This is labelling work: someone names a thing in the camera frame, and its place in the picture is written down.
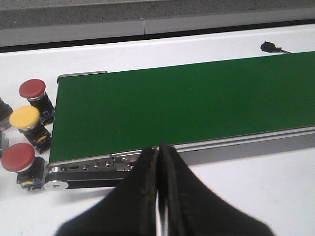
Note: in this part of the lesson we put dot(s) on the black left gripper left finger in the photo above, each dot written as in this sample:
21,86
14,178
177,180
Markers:
129,209

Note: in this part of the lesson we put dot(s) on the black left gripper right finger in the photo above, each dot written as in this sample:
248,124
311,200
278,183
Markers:
189,208

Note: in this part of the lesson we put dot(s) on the yellow mushroom push button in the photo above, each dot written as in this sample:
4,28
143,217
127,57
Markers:
27,120

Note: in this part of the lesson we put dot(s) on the red mushroom push button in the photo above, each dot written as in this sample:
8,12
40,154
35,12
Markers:
21,159
34,90

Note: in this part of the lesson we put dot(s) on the green conveyor belt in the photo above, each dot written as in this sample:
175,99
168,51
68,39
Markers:
108,113

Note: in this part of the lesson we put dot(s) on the black push button part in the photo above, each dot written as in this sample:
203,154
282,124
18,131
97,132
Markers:
5,112

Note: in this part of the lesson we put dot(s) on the grey speckled stone counter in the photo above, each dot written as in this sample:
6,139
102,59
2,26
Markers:
31,24

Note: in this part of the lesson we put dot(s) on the aluminium conveyor frame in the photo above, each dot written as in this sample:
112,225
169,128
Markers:
109,169

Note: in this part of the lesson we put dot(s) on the black cable connector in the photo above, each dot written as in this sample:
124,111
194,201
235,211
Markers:
270,47

